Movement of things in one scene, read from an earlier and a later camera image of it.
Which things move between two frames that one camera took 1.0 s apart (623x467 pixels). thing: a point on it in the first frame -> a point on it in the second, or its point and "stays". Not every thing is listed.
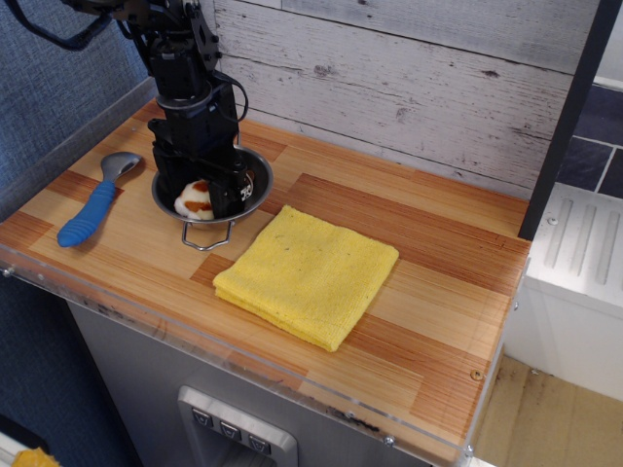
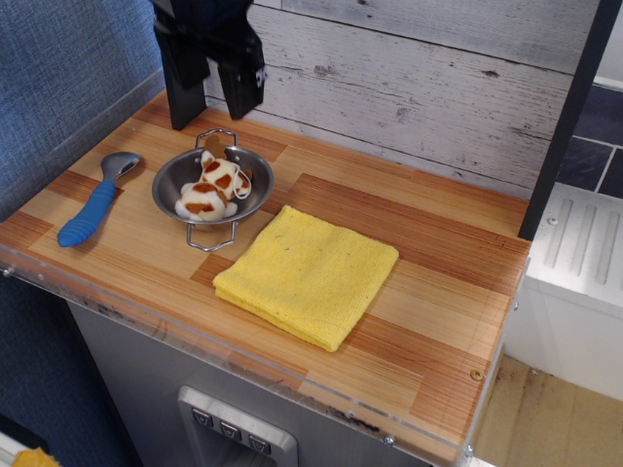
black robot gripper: [201, 140] -> [220, 28]
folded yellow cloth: [307, 276] stays
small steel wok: [204, 234] stays
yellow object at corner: [34, 457] stays
